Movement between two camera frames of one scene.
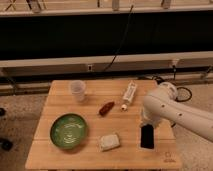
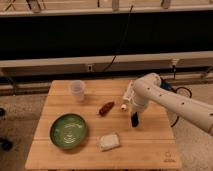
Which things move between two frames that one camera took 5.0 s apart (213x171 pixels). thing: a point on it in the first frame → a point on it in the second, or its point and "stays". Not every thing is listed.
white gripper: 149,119 → 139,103
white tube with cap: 129,93 stays
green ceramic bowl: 68,131 stays
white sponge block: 110,141 stays
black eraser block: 147,136 → 134,119
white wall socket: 89,67 stays
